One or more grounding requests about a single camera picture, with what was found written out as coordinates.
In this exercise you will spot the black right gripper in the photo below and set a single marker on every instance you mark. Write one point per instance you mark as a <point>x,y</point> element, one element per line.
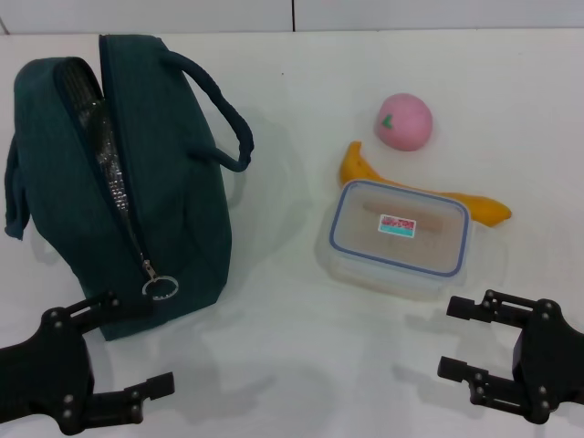
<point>556,360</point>

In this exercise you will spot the dark teal insulated lunch bag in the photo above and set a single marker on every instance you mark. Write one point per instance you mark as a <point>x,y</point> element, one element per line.
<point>182,182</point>

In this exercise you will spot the clear container with blue seal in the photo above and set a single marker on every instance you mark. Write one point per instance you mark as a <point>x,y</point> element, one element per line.
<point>347,260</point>

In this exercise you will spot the pink toy peach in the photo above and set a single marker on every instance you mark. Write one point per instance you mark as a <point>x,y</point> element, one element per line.
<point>406,123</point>

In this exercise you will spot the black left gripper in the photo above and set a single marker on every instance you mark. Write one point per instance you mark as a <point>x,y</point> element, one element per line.
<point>55,365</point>

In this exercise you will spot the yellow toy banana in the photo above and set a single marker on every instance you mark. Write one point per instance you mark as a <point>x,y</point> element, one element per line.
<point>356,166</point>

